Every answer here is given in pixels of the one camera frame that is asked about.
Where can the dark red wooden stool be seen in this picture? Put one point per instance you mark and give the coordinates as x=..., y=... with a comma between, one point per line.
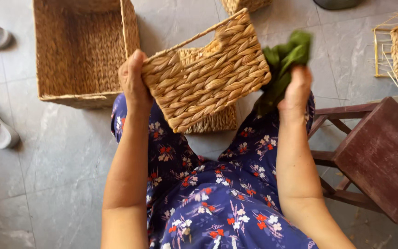
x=371, y=155

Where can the person's right hand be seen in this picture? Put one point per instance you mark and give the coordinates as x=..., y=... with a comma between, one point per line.
x=295, y=90

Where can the small woven straw basket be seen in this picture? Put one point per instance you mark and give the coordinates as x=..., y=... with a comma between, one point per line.
x=206, y=74

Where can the green cloth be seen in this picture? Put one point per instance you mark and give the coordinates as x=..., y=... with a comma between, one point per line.
x=282, y=69

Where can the large woven straw basket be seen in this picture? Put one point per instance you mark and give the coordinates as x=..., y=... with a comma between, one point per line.
x=81, y=50

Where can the person's left hand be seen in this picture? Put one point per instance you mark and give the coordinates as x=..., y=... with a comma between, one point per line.
x=132, y=82

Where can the dark round basin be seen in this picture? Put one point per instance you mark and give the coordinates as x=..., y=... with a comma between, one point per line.
x=337, y=3

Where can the blue floral dress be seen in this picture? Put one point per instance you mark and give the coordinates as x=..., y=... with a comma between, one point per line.
x=216, y=186

